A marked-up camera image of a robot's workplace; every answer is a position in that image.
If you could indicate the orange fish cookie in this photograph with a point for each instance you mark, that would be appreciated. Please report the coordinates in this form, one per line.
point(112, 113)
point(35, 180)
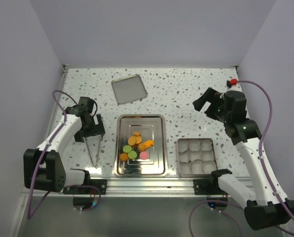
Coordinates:
point(149, 143)

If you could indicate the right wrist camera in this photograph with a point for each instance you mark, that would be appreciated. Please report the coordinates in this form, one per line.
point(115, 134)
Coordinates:
point(233, 85)

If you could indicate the orange chip cookie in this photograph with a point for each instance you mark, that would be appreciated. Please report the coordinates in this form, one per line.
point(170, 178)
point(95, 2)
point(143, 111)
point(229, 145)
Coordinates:
point(123, 157)

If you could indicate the large steel tray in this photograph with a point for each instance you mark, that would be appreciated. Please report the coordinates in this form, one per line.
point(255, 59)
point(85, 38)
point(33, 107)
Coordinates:
point(151, 127)

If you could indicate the round dotted orange cookie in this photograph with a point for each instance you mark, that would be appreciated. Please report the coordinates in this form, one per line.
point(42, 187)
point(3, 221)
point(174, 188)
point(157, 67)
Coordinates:
point(131, 141)

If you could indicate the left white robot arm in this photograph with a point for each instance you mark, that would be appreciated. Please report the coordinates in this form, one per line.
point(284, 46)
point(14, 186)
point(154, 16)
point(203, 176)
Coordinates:
point(44, 166)

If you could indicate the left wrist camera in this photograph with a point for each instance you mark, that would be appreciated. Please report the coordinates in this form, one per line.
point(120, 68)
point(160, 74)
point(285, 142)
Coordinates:
point(90, 105)

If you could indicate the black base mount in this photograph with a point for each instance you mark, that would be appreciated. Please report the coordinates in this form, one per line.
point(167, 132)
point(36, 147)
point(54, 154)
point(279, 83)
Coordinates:
point(209, 185)
point(95, 186)

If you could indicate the square tin lid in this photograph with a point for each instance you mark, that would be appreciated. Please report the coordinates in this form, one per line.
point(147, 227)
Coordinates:
point(128, 89)

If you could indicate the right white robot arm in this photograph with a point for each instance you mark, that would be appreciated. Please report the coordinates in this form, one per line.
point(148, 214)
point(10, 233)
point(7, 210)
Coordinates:
point(267, 205)

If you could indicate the pink cookie tin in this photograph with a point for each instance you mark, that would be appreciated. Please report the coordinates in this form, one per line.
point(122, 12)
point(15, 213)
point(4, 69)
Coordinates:
point(195, 157)

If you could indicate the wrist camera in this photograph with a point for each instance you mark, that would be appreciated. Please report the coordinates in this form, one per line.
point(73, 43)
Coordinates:
point(90, 105)
point(233, 85)

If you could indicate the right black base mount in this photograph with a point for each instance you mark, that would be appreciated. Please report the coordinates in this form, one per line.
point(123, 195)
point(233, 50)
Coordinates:
point(209, 185)

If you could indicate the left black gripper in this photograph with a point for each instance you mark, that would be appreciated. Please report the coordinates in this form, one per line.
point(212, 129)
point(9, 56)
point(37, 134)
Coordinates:
point(97, 129)

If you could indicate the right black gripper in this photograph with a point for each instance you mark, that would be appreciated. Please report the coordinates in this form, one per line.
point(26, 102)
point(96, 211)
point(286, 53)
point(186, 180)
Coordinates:
point(211, 96)

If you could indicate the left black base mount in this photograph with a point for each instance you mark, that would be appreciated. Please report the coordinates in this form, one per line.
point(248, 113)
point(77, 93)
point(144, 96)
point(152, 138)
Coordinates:
point(95, 186)

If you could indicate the pink sandwich cookie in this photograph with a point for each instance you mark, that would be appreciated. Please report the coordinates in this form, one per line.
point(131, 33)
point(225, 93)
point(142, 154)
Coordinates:
point(144, 155)

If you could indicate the aluminium rail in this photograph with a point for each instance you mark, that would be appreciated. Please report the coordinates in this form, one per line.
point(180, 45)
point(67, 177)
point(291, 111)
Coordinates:
point(148, 187)

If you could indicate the green sandwich cookie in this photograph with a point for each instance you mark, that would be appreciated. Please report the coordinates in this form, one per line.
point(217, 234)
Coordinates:
point(127, 149)
point(132, 155)

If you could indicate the flower edged orange cookie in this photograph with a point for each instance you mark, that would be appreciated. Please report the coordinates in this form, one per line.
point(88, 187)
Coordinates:
point(136, 134)

